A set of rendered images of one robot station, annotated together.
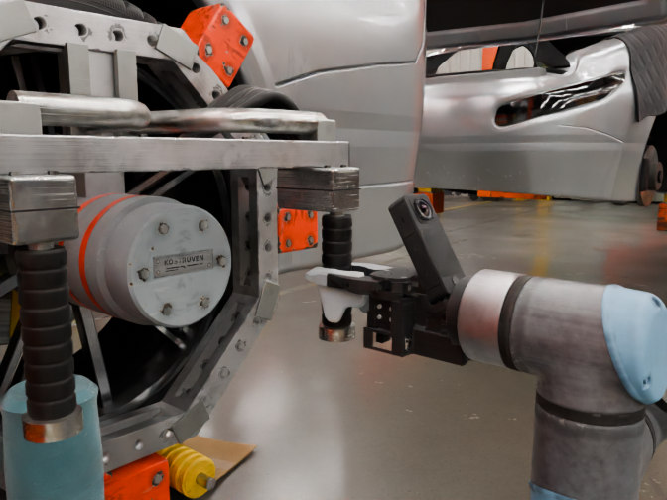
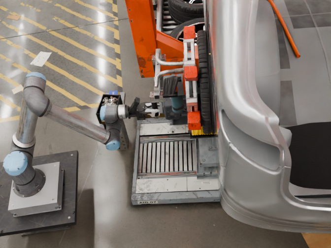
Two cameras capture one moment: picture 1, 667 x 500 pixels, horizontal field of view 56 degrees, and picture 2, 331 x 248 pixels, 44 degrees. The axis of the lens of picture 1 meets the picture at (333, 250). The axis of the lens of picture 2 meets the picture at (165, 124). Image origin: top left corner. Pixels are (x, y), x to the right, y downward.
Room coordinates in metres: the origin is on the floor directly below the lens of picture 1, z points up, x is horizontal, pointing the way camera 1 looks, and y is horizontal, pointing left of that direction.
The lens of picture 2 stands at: (2.19, -0.92, 2.69)
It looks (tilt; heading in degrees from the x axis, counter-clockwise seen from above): 50 degrees down; 147
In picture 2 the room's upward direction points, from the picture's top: 9 degrees counter-clockwise
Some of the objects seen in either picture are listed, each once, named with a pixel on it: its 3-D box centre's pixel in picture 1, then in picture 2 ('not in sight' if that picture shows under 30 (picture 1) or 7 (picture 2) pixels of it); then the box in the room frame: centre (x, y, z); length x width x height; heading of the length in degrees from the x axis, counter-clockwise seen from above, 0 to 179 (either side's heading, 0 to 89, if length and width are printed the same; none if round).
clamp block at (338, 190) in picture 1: (318, 187); (157, 96); (0.74, 0.02, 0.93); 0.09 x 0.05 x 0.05; 49
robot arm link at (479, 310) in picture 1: (497, 316); (123, 111); (0.59, -0.16, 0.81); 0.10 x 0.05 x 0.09; 139
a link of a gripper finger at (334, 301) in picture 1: (332, 296); (152, 107); (0.69, 0.00, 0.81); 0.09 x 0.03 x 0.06; 57
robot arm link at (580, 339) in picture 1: (587, 337); (110, 112); (0.53, -0.22, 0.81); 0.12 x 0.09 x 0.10; 49
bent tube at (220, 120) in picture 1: (223, 96); (169, 75); (0.74, 0.13, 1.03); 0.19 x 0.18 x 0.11; 49
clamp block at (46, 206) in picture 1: (21, 203); (159, 59); (0.49, 0.24, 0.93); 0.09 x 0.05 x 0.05; 49
